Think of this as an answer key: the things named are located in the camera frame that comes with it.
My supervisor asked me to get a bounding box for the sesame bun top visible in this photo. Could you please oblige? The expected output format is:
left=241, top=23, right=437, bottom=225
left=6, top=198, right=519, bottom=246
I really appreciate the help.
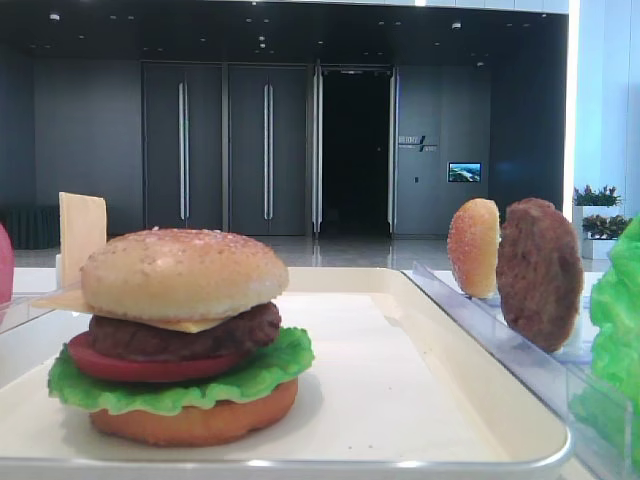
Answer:
left=80, top=229, right=289, bottom=322

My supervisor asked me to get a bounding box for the green lettuce in burger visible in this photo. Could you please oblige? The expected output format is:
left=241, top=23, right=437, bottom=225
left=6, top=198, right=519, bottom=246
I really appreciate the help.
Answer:
left=47, top=327, right=314, bottom=416

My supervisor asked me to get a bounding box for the meat patty on rack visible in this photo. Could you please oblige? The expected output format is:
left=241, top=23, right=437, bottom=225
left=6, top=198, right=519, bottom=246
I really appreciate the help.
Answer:
left=496, top=198, right=584, bottom=353

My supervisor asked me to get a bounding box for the meat patty in burger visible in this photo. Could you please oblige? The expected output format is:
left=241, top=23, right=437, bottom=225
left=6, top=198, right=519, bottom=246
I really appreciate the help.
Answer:
left=88, top=302, right=281, bottom=362

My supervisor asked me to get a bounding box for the yellow cheese slice on rack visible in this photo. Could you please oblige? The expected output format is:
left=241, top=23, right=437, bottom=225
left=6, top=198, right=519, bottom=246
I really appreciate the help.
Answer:
left=56, top=192, right=107, bottom=287

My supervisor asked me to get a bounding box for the cheese slice in burger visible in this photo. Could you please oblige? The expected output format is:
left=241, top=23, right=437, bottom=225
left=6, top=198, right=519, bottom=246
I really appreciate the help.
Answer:
left=31, top=289, right=229, bottom=334

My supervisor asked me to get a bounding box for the tomato slice in burger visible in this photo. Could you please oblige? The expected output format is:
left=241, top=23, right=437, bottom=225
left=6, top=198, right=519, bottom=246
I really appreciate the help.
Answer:
left=66, top=332, right=250, bottom=383

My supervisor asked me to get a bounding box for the green lettuce on rack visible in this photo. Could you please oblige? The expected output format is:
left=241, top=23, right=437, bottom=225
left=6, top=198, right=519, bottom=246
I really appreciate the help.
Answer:
left=570, top=218, right=639, bottom=470

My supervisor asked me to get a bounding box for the red tomato slice on rack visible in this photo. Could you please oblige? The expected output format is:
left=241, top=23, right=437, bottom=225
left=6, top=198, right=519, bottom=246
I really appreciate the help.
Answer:
left=0, top=225, right=15, bottom=304

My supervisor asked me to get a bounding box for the dark double door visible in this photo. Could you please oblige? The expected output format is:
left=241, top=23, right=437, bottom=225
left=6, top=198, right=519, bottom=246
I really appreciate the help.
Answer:
left=142, top=63, right=310, bottom=236

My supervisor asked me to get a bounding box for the bun top on right rack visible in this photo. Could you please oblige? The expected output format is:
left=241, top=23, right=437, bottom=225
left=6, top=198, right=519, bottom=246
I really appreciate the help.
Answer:
left=447, top=198, right=500, bottom=298

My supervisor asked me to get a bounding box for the white metal tray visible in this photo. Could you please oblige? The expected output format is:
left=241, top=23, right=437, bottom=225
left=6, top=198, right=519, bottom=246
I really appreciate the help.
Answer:
left=1, top=268, right=573, bottom=479

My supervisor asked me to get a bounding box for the bun bottom in burger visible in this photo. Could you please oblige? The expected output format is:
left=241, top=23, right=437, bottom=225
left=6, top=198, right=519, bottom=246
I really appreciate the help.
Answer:
left=90, top=379, right=298, bottom=447

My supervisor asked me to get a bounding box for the white flower planter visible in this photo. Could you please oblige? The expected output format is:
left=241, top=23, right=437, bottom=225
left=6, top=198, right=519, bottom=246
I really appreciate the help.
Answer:
left=573, top=185, right=631, bottom=260

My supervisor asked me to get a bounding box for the clear acrylic left food rack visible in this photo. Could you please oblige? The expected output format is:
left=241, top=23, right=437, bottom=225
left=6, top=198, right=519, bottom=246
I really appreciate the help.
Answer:
left=1, top=285, right=89, bottom=334

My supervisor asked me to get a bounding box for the clear acrylic food rack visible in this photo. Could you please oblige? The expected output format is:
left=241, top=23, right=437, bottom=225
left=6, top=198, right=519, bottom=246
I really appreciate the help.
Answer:
left=404, top=263, right=639, bottom=479
left=1, top=285, right=89, bottom=334

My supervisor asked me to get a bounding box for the clear acrylic right food rack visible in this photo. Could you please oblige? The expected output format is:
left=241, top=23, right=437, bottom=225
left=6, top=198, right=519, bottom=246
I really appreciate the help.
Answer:
left=404, top=263, right=639, bottom=479

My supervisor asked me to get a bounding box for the wall display screen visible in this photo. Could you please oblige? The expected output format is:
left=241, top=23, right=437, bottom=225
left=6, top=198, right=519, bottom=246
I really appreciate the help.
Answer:
left=447, top=162, right=482, bottom=183

